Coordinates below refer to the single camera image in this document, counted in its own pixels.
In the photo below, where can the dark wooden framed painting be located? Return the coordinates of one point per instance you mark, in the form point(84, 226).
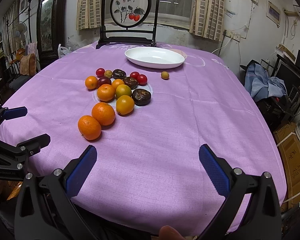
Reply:
point(50, 30)

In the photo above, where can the purple tablecloth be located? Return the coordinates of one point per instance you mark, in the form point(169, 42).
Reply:
point(148, 172)

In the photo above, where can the black monitor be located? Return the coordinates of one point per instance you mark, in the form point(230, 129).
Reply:
point(288, 72)

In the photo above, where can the person's right hand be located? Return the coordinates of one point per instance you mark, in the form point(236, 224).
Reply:
point(169, 233)

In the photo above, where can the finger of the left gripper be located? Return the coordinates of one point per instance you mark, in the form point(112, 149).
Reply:
point(26, 148)
point(12, 113)

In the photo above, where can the wall power strip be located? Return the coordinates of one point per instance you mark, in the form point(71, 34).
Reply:
point(232, 35)

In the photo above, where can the small yellow loquat fruit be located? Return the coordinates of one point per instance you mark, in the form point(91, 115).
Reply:
point(165, 75)

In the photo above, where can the small orange tangerine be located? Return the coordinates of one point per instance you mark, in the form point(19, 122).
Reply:
point(91, 82)

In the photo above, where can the red cherry tomato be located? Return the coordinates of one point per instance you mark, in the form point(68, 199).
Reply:
point(134, 75)
point(100, 72)
point(142, 79)

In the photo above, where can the right beige checked curtain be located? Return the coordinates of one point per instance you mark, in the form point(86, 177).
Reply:
point(207, 19)

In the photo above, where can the yellow orange citrus fruit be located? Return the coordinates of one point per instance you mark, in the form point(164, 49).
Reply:
point(124, 105)

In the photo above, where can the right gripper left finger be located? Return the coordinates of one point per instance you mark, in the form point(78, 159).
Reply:
point(44, 208)

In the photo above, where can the beige checked curtain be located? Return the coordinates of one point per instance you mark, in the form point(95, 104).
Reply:
point(88, 14)
point(207, 19)

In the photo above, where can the white oval plate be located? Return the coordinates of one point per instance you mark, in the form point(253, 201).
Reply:
point(155, 58)

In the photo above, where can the dark brown fruit front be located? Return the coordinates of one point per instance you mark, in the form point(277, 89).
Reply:
point(141, 97)

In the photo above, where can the yellow green small fruit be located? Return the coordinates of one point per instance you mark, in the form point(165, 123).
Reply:
point(108, 74)

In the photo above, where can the small orange fruit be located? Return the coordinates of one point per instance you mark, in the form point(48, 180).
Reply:
point(116, 83)

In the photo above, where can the large orange tangerine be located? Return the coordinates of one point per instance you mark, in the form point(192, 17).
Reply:
point(103, 113)
point(89, 127)

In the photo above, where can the yellow green citrus fruit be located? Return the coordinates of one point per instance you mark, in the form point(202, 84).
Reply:
point(123, 90)

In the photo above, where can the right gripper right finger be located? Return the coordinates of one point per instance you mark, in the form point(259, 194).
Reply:
point(262, 217)

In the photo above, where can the dark purple plum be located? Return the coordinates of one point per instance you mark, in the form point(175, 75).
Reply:
point(104, 81)

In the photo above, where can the dark brown fruit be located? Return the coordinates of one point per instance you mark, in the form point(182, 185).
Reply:
point(131, 82)
point(141, 97)
point(119, 74)

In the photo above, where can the blue clothes pile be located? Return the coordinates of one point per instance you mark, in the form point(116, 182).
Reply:
point(260, 86)

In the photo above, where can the cardboard box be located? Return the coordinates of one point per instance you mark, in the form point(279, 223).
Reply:
point(288, 145)

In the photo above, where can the left beige checked curtain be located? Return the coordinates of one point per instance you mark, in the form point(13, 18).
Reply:
point(88, 14)

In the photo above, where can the large orange tangerine front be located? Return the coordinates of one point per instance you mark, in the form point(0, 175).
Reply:
point(89, 127)

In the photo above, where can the white plastic bag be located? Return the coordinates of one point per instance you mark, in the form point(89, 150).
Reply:
point(62, 51)

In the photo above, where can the black framed persimmon screen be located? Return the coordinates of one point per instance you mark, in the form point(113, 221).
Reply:
point(128, 22)

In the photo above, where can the dark brown fruit back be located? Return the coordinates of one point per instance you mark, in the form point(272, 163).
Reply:
point(119, 74)

